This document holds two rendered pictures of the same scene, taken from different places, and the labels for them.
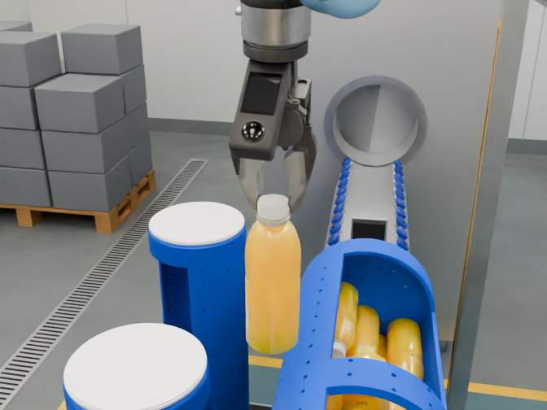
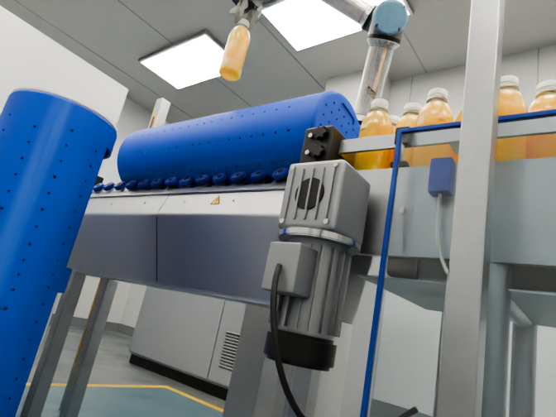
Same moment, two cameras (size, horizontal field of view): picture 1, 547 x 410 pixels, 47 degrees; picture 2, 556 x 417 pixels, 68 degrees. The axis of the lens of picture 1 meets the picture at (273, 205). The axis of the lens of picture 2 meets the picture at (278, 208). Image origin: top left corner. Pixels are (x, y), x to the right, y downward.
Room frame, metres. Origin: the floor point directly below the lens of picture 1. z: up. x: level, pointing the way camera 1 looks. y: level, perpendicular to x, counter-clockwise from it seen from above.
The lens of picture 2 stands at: (-0.08, 0.90, 0.59)
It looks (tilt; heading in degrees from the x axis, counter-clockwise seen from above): 16 degrees up; 300
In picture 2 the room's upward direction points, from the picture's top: 12 degrees clockwise
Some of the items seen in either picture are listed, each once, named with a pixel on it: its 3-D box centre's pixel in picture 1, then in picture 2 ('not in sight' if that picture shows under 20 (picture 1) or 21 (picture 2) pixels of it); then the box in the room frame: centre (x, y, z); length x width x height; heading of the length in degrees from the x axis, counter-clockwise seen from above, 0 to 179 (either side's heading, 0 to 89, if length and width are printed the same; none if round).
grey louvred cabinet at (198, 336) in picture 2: not in sight; (246, 300); (1.74, -2.09, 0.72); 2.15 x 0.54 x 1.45; 169
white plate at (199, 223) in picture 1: (197, 222); not in sight; (1.67, 0.22, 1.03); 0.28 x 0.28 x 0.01
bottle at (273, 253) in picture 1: (273, 279); (236, 50); (0.71, 0.00, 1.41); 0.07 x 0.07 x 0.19
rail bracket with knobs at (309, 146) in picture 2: not in sight; (324, 155); (0.26, 0.15, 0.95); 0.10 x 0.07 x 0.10; 81
